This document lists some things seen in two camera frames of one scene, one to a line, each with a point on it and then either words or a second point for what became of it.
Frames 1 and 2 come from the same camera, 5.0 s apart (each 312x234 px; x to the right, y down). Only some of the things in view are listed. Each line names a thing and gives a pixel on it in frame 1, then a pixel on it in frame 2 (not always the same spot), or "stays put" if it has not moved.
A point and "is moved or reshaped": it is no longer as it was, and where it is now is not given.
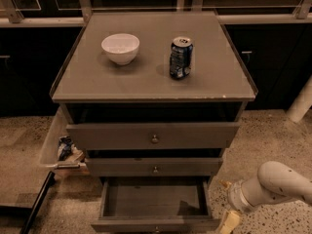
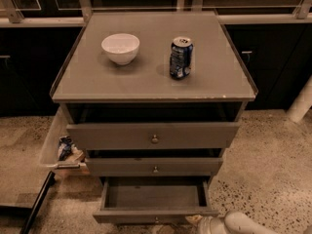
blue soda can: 180,57 stays put
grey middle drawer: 154,167 stays put
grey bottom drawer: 156,205 is moved or reshaped
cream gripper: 234,196 -> 209,223
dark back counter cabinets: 271,25 stays put
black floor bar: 35,208 stays put
